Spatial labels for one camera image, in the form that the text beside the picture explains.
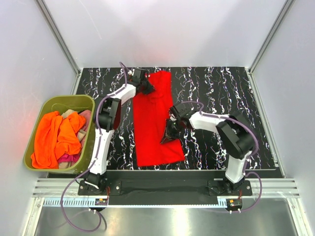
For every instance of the orange t shirt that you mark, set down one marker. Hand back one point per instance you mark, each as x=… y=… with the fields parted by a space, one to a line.
x=55 y=137

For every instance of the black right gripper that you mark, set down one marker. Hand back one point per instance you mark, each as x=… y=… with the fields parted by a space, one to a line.
x=166 y=138

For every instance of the red t shirt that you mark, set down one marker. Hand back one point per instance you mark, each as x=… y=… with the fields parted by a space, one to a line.
x=150 y=113

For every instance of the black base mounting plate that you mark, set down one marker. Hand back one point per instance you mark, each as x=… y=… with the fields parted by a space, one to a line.
x=159 y=188

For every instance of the orange connector board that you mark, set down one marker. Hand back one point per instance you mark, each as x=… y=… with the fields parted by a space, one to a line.
x=101 y=201
x=235 y=203

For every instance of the aluminium frame rail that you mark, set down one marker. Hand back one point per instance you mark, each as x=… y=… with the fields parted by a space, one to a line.
x=52 y=192

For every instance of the right orange connector board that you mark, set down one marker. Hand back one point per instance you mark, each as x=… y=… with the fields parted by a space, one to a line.
x=235 y=203

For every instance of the left orange connector board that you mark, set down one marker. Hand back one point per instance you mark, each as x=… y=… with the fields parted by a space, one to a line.
x=101 y=201

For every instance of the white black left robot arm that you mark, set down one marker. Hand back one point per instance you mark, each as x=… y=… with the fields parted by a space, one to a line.
x=107 y=119

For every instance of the left aluminium corner post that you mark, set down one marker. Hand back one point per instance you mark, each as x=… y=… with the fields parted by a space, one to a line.
x=57 y=35

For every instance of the right aluminium corner post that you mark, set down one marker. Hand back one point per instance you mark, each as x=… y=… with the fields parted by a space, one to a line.
x=285 y=9

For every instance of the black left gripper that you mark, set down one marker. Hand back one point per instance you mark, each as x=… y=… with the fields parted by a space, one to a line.
x=149 y=89

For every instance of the olive green plastic bin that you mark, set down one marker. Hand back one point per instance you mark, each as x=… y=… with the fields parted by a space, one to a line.
x=61 y=104

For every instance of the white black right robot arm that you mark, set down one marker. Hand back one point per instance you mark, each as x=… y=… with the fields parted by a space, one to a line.
x=237 y=138

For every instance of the aluminium corner post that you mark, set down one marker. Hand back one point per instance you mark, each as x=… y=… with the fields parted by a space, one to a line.
x=57 y=35
x=285 y=9

